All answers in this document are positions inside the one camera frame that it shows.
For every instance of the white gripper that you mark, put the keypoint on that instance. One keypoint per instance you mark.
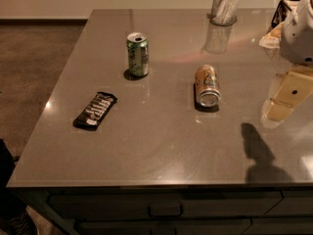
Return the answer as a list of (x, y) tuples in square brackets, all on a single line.
[(298, 39)]

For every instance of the orange soda can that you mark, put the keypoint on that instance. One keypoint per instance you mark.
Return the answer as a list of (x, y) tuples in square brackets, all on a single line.
[(207, 86)]

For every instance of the green soda can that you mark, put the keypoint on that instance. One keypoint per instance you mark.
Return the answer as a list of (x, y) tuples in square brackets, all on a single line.
[(138, 54)]

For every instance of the dark right upper drawer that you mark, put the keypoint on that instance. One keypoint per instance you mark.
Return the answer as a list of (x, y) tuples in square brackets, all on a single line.
[(294, 203)]

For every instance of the dark drawer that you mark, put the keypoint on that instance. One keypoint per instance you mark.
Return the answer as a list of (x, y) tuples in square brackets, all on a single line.
[(165, 227), (164, 205), (294, 203)]

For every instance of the dark lower drawer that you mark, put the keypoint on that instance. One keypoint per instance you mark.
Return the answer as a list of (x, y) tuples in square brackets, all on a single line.
[(165, 227)]

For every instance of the black snack bar wrapper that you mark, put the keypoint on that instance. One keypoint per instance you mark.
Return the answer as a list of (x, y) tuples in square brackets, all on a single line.
[(93, 114)]

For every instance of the dark shoe at floor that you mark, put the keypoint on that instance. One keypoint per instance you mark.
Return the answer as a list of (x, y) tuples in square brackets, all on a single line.
[(12, 210)]

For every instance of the black wire napkin basket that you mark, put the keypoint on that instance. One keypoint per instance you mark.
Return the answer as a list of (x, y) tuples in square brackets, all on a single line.
[(283, 9)]

